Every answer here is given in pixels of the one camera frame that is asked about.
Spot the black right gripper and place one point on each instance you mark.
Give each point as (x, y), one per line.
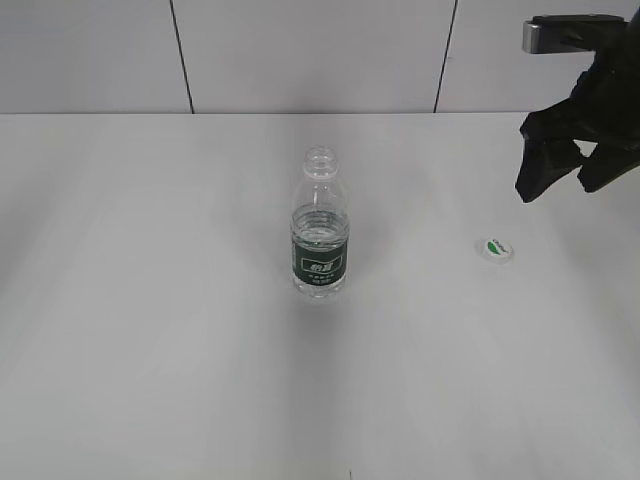
(603, 108)

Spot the white green bottle cap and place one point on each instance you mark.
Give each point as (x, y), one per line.
(494, 250)

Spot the clear cestbon water bottle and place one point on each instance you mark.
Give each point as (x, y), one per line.
(319, 227)

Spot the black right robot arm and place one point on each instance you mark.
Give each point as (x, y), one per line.
(595, 131)

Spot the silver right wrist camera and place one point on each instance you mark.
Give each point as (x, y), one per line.
(555, 34)

